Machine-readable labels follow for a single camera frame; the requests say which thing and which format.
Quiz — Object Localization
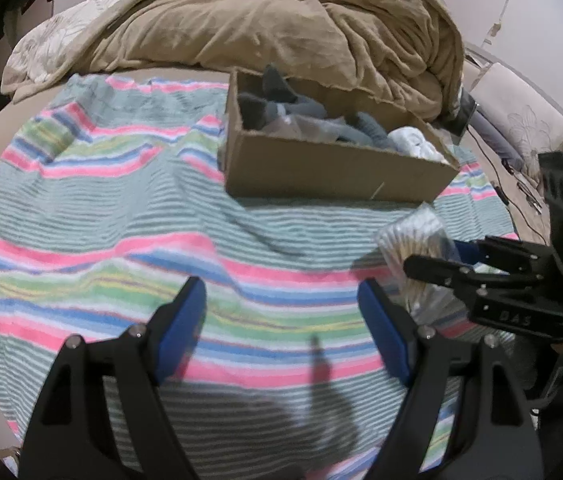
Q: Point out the white floral quilt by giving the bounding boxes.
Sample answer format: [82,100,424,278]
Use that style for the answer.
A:
[2,0,157,96]

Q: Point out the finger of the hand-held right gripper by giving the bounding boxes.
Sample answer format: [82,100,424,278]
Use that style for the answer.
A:
[404,254,492,293]
[449,235,555,273]

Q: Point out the grey pillow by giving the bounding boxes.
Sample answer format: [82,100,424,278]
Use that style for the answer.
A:
[471,107,517,166]

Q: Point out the striped pastel blanket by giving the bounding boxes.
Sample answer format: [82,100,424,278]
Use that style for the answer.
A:
[0,74,519,480]

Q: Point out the brown cardboard box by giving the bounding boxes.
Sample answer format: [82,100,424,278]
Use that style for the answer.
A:
[219,69,461,205]

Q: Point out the light grey ribbed sock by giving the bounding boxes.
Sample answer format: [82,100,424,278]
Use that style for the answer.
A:
[336,112,402,151]

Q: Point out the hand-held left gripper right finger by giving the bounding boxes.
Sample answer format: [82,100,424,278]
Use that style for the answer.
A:
[357,278,545,480]

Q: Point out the clear bag of cotton swabs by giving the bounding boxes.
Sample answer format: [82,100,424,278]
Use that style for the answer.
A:
[375,204,467,323]

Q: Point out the metal bed headboard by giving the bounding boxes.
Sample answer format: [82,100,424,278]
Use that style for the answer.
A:
[461,42,507,78]

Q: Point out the black charging cable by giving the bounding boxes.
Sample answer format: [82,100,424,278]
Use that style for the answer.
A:
[466,127,549,243]

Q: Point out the black tablet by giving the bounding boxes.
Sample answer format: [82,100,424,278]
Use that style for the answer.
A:
[449,87,479,136]

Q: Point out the white wall cable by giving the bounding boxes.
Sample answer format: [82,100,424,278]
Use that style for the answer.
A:
[484,0,521,48]

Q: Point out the white and grey sock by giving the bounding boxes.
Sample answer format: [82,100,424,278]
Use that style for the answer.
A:
[389,127,449,163]

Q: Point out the beige floral pillow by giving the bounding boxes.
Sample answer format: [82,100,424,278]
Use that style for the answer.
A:
[469,62,563,176]

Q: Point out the beige fleece duvet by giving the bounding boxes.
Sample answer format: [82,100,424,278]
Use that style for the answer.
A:
[2,0,465,123]

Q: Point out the dark grey sock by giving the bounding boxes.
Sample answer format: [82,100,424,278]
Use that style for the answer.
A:
[238,92,282,133]
[262,64,329,121]

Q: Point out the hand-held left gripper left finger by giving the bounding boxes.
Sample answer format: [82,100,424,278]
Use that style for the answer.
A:
[19,276,207,480]

